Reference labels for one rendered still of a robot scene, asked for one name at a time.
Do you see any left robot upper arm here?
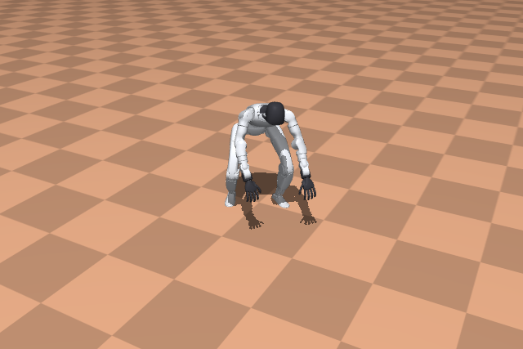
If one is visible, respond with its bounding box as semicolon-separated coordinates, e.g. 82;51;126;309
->
284;109;304;150

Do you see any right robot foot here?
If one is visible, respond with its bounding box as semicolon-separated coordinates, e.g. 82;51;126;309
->
225;192;236;207

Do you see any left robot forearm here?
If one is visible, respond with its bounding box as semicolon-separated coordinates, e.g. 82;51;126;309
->
296;138;310;176

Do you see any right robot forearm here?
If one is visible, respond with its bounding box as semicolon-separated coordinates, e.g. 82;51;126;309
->
236;140;251;179

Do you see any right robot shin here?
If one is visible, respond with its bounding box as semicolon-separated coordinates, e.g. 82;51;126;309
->
226;171;238;194

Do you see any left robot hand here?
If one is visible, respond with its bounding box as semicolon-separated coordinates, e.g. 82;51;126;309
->
299;170;316;200

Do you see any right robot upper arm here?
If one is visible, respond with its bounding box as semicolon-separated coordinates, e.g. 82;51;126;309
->
235;108;253;148

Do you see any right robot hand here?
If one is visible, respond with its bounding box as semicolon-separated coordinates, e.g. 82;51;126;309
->
241;173;261;202

